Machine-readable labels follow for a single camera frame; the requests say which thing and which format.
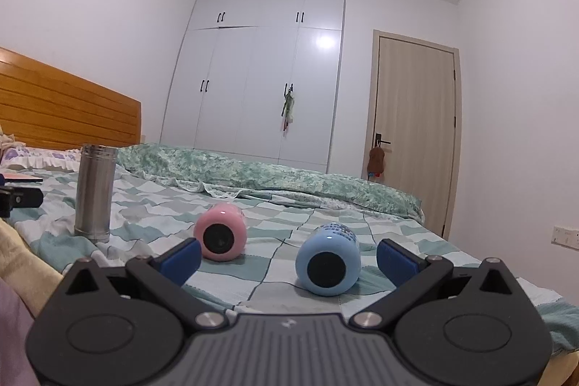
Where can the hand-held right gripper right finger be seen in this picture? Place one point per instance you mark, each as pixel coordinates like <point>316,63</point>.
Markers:
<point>398,263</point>

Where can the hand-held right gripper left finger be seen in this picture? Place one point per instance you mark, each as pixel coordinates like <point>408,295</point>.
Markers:
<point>180,261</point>

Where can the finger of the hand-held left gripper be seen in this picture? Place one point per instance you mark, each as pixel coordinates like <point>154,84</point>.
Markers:
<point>25,198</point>

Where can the pink cup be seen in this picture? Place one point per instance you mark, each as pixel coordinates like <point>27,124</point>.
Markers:
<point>221,232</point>

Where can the blue cup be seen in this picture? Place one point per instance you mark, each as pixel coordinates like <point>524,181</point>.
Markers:
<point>325,264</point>

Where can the stainless steel cup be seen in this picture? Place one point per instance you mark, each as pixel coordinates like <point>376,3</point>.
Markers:
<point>94,196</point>

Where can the pink book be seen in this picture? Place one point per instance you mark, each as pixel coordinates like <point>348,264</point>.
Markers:
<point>20,178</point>

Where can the purple floral pillow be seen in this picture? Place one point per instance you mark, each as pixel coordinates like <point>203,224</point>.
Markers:
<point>31,157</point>

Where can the yellow blanket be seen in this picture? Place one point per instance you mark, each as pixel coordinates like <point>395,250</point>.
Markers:
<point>22,259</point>

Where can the wooden headboard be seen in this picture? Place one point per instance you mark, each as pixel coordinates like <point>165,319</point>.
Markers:
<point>63,110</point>

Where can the green checkered bed sheet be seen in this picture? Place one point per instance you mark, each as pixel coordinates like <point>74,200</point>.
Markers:
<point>280,227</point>

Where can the green floral quilt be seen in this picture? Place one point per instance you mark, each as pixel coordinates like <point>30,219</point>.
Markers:
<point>280,180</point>

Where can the purple cloth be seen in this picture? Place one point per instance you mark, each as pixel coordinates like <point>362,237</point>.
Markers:
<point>13,336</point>

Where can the beige door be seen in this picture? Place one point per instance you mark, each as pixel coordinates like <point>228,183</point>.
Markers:
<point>416,119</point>

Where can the white wardrobe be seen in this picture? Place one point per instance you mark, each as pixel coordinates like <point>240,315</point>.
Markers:
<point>253,96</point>

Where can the green hanging ornament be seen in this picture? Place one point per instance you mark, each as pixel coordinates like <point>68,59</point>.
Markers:
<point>288,108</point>

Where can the white wall socket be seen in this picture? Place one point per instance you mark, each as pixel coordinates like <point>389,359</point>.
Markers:
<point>565,236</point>

